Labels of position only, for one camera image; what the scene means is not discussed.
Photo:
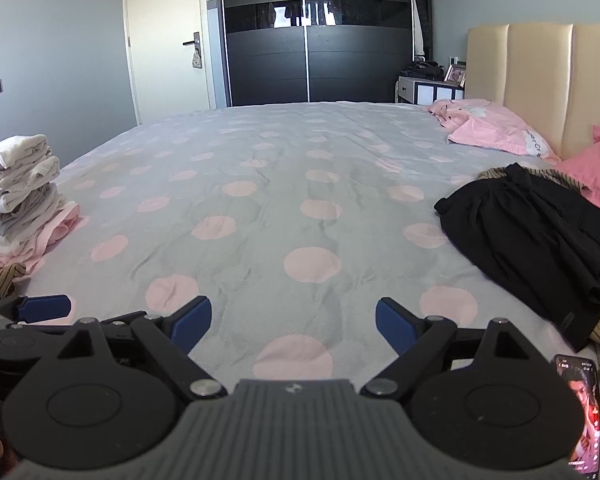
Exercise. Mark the pink pillow with print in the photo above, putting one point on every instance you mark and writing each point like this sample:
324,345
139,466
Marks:
484,124

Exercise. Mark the stack of folded light clothes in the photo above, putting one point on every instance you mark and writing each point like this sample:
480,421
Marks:
29,197

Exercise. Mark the white bedside table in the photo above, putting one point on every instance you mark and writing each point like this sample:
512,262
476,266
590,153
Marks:
424,92

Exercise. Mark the black shorts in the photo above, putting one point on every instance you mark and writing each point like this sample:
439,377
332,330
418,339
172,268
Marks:
453,213

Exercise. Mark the hanging white garment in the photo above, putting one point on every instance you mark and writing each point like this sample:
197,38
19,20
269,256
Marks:
418,36

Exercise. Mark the pink folded garment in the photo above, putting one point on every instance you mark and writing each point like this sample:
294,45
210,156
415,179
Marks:
30,253

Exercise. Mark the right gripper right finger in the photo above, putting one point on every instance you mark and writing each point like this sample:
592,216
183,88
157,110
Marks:
484,396

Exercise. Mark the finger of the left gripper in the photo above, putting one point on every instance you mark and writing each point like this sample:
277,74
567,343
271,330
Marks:
43,308

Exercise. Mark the olive striped garment at left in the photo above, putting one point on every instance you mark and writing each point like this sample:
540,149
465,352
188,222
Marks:
8,276

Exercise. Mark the smartphone with lit screen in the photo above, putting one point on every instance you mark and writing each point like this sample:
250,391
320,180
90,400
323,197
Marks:
580,375

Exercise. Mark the white door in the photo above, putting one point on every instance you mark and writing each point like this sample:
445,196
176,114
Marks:
163,80

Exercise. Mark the black door handle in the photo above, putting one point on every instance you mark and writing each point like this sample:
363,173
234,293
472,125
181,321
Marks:
196,53

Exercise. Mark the picture frame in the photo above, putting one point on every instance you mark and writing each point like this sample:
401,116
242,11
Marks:
456,74

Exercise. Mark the black sliding wardrobe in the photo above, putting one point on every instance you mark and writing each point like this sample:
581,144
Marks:
293,51

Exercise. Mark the beige padded headboard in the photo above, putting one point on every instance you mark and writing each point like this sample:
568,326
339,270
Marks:
546,73

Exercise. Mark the black bag on nightstand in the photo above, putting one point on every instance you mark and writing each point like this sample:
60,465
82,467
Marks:
423,69

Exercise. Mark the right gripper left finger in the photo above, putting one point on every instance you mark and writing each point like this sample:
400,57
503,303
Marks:
96,439

